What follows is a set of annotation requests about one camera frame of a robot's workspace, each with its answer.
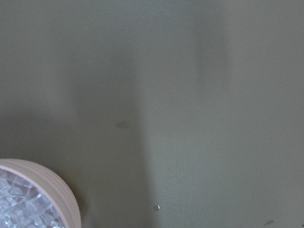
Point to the pink bowl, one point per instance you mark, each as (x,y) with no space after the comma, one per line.
(51,185)

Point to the clear ice cubes pile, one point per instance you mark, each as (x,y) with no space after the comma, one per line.
(22,205)

